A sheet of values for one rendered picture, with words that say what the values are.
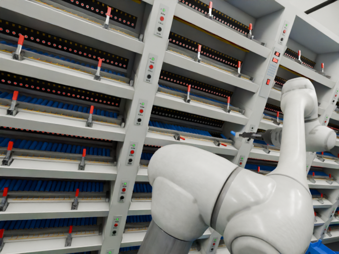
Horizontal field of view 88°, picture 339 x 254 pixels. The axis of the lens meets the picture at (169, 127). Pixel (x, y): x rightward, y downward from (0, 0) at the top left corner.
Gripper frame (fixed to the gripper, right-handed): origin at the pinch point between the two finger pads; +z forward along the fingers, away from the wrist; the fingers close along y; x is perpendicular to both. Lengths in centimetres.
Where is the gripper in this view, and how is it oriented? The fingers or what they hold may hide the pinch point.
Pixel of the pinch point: (241, 135)
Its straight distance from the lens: 108.6
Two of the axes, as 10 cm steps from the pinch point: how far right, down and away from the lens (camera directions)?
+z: -4.1, 0.1, 9.1
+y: -9.0, -1.6, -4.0
